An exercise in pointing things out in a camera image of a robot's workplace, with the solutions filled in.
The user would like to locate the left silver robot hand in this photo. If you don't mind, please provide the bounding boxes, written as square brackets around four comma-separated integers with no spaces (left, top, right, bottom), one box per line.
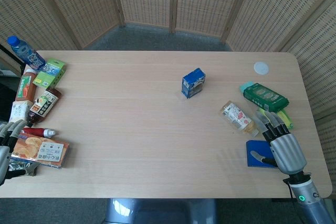
[0,119,28,187]

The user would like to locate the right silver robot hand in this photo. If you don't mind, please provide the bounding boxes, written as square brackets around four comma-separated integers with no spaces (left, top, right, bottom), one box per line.
[250,110,308,175]

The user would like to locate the blue cardboard box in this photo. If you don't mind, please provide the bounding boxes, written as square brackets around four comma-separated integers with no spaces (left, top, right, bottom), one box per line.
[181,68,206,100]

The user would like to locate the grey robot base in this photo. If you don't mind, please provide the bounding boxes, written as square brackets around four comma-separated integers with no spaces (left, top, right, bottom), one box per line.
[104,197,217,224]

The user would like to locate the flat blue box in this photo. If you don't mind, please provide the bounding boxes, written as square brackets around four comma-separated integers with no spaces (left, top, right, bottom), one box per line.
[245,140,279,169]

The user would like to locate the silver snack bag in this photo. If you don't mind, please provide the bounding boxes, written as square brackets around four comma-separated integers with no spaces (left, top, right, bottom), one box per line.
[7,157,40,177]

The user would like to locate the orange cracker box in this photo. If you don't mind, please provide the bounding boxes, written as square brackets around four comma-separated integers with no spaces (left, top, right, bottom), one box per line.
[9,132,70,169]

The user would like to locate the yellow green snack pack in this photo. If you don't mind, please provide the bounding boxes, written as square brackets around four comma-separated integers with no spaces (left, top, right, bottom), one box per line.
[256,107,297,130]

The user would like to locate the white small box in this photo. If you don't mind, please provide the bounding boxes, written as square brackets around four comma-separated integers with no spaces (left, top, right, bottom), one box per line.
[8,100,35,123]

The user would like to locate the red white tube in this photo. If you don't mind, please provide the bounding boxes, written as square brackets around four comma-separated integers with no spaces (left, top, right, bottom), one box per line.
[22,127,57,138]

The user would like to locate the dark tea bottle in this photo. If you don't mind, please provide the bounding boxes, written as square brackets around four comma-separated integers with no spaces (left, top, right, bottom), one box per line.
[27,88,62,127]

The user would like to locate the clear yellow drink bottle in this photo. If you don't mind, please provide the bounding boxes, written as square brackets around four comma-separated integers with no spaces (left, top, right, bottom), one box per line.
[220,100,260,134]

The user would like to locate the dark green cracker package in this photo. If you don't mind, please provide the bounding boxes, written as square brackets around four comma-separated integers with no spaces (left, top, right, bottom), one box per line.
[243,83,290,113]

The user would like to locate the orange juice bottle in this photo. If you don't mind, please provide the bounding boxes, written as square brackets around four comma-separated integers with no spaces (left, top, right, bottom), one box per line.
[15,68,38,102]

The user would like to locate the mint green box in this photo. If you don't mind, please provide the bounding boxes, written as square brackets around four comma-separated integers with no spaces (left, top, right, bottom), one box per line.
[239,81,256,95]

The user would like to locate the green gum box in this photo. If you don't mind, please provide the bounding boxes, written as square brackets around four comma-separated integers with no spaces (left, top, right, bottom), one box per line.
[32,58,66,89]

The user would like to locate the white round table cap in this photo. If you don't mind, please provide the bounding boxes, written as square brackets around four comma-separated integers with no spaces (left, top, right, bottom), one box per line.
[253,61,270,74]

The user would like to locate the blue water bottle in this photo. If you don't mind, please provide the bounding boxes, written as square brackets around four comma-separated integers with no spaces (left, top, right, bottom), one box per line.
[7,36,46,71]

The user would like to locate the woven bamboo folding screen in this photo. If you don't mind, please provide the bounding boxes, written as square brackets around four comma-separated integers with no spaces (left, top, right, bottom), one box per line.
[0,0,336,188]

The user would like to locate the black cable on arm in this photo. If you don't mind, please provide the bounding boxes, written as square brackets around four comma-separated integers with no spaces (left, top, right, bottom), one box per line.
[282,173,312,205]

